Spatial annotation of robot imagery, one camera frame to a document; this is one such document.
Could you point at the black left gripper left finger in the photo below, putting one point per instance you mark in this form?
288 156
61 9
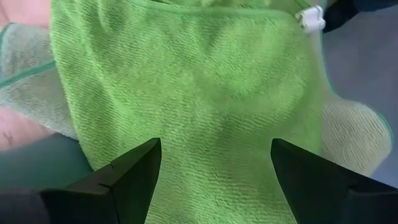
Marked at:
124 193

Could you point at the green microfiber towel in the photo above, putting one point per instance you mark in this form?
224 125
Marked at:
199 93

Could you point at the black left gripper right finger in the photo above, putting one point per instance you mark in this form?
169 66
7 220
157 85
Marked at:
311 193

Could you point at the silver metal bracket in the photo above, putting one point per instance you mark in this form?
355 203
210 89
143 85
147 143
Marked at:
311 20

